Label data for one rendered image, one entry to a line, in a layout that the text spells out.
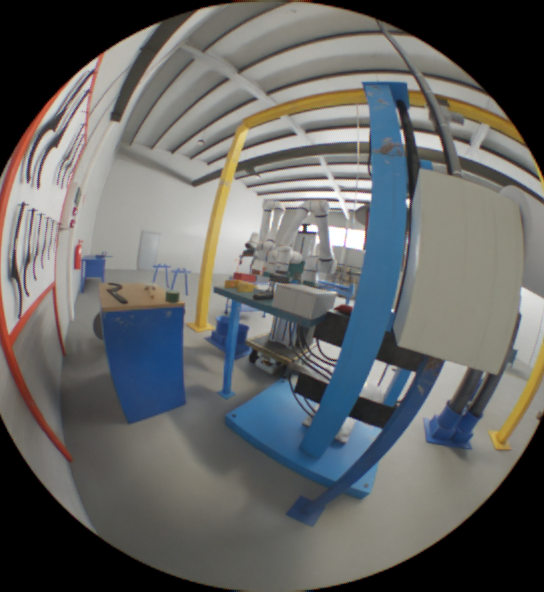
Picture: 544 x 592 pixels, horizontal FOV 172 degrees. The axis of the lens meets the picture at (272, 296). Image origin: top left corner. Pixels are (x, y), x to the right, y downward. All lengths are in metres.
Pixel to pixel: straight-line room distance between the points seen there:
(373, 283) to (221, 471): 1.42
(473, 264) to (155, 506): 1.59
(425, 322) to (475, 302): 0.13
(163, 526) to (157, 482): 0.31
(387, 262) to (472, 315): 0.52
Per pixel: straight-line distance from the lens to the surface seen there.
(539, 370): 3.05
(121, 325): 1.18
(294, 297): 0.92
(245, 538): 1.28
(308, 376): 1.31
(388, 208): 0.93
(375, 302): 0.85
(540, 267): 0.62
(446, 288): 0.41
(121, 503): 1.41
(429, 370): 0.52
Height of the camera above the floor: 1.28
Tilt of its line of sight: 9 degrees down
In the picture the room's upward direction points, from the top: 11 degrees clockwise
